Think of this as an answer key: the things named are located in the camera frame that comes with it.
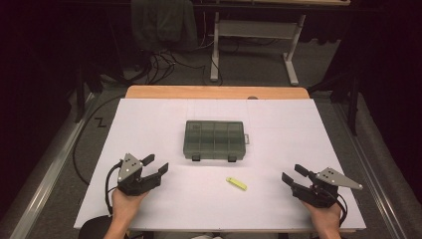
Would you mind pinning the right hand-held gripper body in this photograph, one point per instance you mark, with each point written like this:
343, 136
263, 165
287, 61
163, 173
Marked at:
320, 194

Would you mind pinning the black metal stand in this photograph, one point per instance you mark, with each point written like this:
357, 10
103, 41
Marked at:
353, 106
80, 96

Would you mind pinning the person's right hand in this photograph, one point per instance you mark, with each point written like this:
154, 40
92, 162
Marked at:
326, 217

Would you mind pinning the white metal desk frame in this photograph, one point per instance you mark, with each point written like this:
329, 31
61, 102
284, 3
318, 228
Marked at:
255, 29

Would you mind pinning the wooden table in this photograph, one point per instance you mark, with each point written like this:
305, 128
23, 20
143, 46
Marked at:
199, 92

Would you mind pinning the person's left hand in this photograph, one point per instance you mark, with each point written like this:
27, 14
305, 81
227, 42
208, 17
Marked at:
125, 207

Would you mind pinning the white table sheet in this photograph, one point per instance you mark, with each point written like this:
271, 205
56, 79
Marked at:
199, 205

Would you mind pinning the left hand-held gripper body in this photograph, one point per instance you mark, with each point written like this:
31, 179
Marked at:
130, 167

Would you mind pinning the small yellow stick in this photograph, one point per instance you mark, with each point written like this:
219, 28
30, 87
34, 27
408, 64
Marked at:
236, 183

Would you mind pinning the dark grey cloth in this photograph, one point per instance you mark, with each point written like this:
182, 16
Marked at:
162, 23

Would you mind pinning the grey transparent compartment storage box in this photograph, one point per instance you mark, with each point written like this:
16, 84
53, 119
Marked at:
214, 141

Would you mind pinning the metal floor rail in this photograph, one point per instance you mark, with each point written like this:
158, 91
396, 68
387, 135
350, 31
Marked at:
371, 186
49, 172

